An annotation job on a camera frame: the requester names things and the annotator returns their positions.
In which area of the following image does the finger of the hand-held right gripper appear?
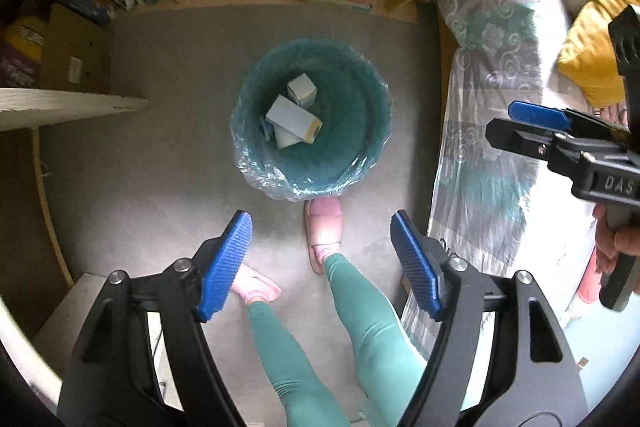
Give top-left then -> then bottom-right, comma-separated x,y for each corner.
485,117 -> 557,160
508,101 -> 583,134

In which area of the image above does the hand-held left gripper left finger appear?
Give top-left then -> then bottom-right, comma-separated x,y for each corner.
57,210 -> 254,427

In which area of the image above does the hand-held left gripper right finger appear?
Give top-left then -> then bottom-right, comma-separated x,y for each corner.
390,210 -> 589,427

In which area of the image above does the green trash bin with liner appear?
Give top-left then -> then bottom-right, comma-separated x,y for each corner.
229,38 -> 392,202

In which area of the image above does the person's right hand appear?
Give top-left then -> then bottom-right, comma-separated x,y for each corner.
593,205 -> 640,289

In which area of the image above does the floral grey green bed sheet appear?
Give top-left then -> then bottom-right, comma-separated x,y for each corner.
401,0 -> 603,360

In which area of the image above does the pink slipper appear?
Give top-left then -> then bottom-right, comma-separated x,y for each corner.
304,198 -> 344,276
231,265 -> 282,305

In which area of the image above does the person's right leg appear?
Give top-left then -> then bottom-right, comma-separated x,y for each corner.
322,253 -> 429,427

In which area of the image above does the person's leg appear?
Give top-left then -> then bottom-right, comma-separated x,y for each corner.
322,253 -> 429,427
244,297 -> 351,427

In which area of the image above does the yellow blanket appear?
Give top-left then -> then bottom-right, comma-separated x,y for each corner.
556,0 -> 640,108

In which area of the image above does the white low cabinet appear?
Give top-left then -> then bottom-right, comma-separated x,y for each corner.
31,272 -> 171,410

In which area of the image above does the person's left leg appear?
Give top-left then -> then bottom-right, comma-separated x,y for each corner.
244,297 -> 351,427

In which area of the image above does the flat white carton box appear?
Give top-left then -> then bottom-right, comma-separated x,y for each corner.
274,127 -> 302,150

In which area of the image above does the white carton box yellow end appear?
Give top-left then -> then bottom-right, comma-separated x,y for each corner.
265,94 -> 324,144

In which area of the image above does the small white carton box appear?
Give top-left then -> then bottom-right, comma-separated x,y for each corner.
286,74 -> 319,108

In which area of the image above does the white desk board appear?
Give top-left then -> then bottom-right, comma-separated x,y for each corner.
0,87 -> 149,131

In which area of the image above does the brown cardboard box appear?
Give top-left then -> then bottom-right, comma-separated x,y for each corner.
36,4 -> 114,94

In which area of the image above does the yellow and purple bag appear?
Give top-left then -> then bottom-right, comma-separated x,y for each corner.
0,16 -> 49,88

